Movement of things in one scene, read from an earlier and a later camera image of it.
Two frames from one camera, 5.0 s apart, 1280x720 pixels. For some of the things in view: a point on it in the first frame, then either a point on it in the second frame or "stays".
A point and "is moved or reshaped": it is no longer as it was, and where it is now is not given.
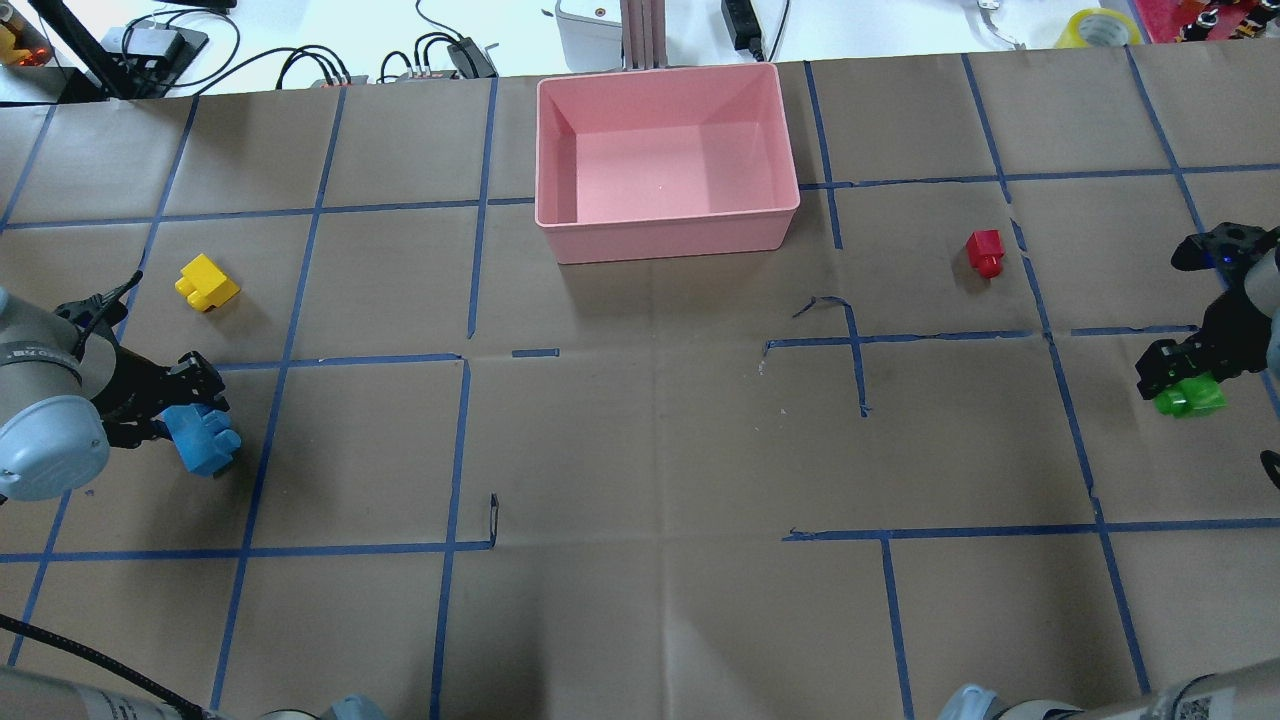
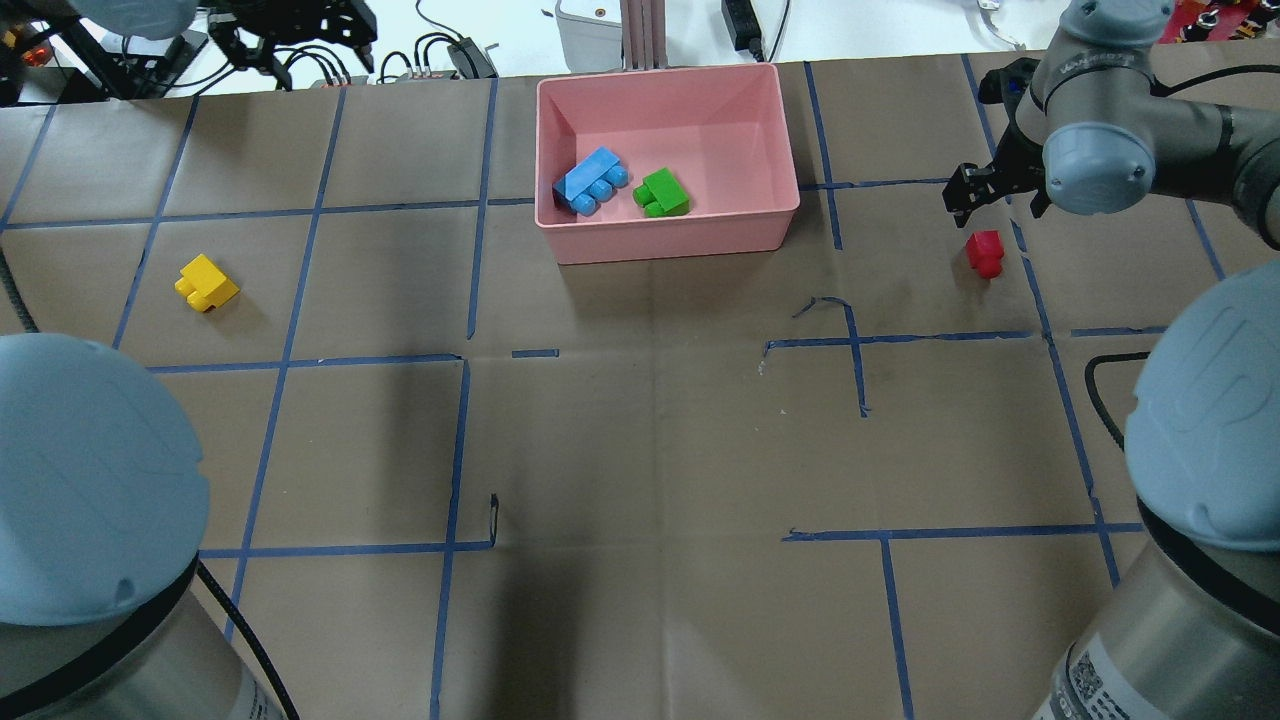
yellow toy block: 205,284 stays
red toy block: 985,251 stays
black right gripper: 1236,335 -> 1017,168
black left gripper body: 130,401 -> 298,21
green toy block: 1191,397 is moved or reshaped
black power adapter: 744,26 stays
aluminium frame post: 643,29 stays
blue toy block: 202,438 -> 591,183
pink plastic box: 663,164 stays
